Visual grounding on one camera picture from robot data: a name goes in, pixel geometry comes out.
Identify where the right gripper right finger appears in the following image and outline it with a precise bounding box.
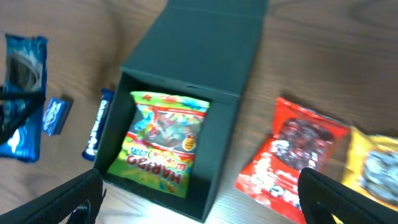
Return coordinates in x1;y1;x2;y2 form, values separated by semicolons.
298;167;397;224

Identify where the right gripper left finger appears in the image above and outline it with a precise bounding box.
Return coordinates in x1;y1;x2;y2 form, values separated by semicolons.
1;169;106;224

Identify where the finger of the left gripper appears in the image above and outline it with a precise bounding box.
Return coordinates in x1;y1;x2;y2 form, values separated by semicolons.
1;86;46;144

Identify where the blue Eclipse mints box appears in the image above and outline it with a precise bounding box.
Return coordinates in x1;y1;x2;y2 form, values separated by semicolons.
42;98;72;136

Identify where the blue Oreo cookie pack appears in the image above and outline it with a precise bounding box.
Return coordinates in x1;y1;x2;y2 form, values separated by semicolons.
1;34;48;162

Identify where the Dairy Milk chocolate bar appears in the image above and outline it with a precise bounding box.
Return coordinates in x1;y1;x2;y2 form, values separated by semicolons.
82;88;114;161

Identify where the red Hacks candy bag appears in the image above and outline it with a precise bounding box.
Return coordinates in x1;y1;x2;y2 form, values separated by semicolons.
235;97;350;223

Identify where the yellow Hacks candy bag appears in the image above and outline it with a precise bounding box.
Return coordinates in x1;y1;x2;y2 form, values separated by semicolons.
338;126;397;212

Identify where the green Haribo gummy bag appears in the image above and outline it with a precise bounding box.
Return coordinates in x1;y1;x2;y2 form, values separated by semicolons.
106;90;211;198

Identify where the dark green gift box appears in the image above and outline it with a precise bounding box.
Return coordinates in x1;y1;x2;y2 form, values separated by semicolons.
94;0;267;222

